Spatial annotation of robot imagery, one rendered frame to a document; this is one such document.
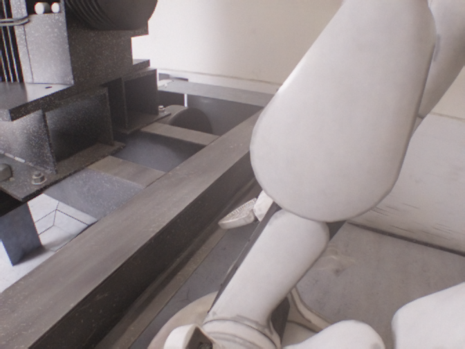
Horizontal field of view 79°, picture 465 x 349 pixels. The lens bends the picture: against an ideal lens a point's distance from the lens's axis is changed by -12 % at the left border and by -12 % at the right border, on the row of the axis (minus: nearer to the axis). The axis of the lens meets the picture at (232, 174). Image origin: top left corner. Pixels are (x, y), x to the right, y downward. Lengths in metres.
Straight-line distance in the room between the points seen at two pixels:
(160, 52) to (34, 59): 1.28
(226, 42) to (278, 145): 1.66
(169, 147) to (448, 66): 0.93
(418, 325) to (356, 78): 0.20
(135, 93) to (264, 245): 1.10
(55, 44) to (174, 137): 0.50
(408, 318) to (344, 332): 0.05
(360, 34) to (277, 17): 1.55
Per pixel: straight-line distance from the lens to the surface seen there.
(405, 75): 0.30
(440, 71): 0.62
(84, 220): 1.92
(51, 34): 1.02
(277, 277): 0.48
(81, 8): 0.94
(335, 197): 0.33
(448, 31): 0.60
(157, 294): 0.89
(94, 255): 0.67
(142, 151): 1.30
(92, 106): 1.12
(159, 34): 2.22
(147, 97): 1.39
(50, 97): 0.93
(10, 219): 1.71
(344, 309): 1.48
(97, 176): 1.00
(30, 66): 1.10
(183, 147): 1.16
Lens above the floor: 1.10
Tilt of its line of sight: 29 degrees down
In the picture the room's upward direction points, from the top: 3 degrees clockwise
